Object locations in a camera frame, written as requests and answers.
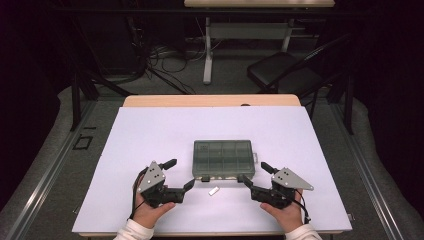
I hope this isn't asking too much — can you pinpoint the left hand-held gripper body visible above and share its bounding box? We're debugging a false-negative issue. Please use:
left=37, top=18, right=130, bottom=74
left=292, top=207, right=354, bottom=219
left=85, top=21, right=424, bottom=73
left=137, top=160, right=185, bottom=209

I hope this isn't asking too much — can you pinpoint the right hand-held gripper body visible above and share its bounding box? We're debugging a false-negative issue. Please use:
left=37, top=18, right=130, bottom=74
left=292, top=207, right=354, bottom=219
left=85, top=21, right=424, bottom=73
left=250, top=167, right=315, bottom=211

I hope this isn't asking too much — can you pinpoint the clear grey compartment box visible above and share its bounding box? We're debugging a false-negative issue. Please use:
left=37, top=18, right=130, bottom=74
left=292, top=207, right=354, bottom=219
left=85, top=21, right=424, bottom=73
left=192, top=139, right=259, bottom=183

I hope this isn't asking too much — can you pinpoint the person's right hand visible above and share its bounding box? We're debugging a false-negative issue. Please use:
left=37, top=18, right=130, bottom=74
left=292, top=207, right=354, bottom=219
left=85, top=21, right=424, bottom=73
left=259, top=188, right=305, bottom=234

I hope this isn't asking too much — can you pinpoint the person's left hand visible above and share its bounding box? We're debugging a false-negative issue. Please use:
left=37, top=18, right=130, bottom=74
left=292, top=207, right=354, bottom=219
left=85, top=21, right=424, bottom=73
left=132, top=174, right=177, bottom=230

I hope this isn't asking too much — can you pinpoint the white table cover sheet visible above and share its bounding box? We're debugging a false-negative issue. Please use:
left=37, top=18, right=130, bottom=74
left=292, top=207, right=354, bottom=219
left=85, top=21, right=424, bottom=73
left=71, top=105, right=354, bottom=234

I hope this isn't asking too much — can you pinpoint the black metal stand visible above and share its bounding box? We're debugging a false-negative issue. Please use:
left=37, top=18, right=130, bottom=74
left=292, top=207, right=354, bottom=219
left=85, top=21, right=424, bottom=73
left=69, top=70, right=135, bottom=132
left=327, top=72, right=355, bottom=136

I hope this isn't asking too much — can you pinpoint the black folding chair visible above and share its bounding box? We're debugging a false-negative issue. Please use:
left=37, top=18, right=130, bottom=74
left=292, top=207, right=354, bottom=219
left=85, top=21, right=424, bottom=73
left=246, top=32, right=355, bottom=120

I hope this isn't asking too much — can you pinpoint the white-legged wooden desk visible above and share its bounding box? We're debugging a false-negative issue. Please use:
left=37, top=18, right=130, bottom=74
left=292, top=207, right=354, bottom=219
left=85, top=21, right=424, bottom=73
left=183, top=0, right=336, bottom=86

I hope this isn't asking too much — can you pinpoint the black horizontal metal bar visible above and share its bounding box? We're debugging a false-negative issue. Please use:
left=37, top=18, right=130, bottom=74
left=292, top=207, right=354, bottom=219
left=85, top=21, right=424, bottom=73
left=53, top=7, right=368, bottom=18

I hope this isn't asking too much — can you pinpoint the left hand-held gripper black cable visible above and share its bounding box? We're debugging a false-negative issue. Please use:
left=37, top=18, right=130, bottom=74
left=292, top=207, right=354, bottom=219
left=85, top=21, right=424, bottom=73
left=128, top=166, right=150, bottom=221

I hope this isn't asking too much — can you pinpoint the hand-held gripper black cable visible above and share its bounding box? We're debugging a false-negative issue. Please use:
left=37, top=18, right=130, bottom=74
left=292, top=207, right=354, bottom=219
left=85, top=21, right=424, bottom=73
left=293, top=189, right=313, bottom=225
left=128, top=166, right=150, bottom=221

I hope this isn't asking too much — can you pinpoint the right hand-held gripper black cable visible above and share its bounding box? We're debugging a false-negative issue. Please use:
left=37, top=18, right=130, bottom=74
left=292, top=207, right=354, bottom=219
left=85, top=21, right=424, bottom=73
left=293, top=189, right=313, bottom=225

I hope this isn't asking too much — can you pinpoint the grey floor rail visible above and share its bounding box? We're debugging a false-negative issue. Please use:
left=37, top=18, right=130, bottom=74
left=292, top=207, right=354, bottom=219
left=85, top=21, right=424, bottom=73
left=329, top=102, right=406, bottom=240
left=3, top=99, right=98, bottom=240

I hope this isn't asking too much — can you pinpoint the bundle of floor cables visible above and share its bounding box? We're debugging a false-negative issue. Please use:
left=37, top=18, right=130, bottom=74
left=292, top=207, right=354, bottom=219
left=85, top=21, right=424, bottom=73
left=145, top=42, right=208, bottom=96

